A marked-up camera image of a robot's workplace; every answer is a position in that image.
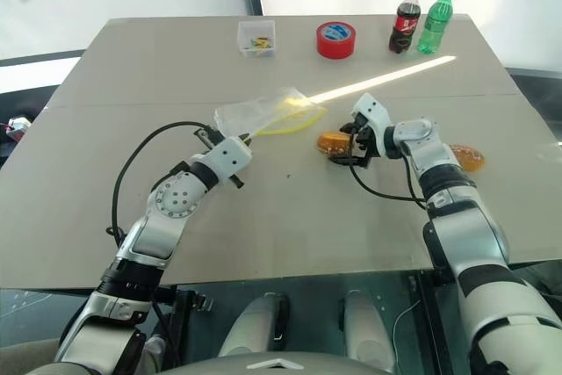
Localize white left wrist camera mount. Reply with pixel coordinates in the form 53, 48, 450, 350
202, 136, 254, 184

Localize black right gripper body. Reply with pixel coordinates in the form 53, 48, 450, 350
349, 112, 388, 170

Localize silver right robot leg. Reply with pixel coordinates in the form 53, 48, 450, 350
342, 289, 397, 374

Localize cola bottle red cap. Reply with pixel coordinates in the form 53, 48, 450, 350
387, 0, 423, 55

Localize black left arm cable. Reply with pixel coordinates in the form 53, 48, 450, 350
106, 120, 212, 254

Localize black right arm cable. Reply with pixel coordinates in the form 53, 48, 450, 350
349, 146, 429, 212

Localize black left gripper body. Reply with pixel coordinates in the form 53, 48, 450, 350
195, 127, 224, 148

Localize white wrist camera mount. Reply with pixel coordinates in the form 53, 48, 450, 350
202, 136, 254, 184
350, 92, 393, 140

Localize small colourful pieces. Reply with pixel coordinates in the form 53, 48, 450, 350
245, 35, 274, 53

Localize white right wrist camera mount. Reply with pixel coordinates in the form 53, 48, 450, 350
350, 92, 393, 140

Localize thin white wire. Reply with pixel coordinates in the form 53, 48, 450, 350
392, 299, 423, 350

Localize green bottle yellow cap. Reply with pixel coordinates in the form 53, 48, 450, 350
415, 0, 458, 57

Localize clear plastic box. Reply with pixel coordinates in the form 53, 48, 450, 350
237, 19, 278, 60

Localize silver left robot leg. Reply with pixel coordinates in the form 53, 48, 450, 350
218, 292, 292, 361

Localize red tape roll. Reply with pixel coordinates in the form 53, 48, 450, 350
315, 21, 357, 61

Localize clear plastic zip bag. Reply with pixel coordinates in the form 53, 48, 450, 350
213, 86, 329, 139

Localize red and white object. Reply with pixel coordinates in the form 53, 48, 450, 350
5, 116, 33, 144

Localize black bracket under table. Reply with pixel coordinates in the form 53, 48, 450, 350
174, 288, 217, 313

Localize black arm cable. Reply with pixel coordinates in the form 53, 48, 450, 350
349, 146, 429, 212
106, 120, 212, 254

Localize silver robot leg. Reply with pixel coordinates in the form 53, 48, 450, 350
342, 289, 397, 374
218, 292, 292, 361

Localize grey robot torso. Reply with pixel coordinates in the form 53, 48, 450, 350
153, 350, 393, 375

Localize orange snack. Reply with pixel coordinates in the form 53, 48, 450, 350
317, 130, 355, 158
447, 143, 487, 173

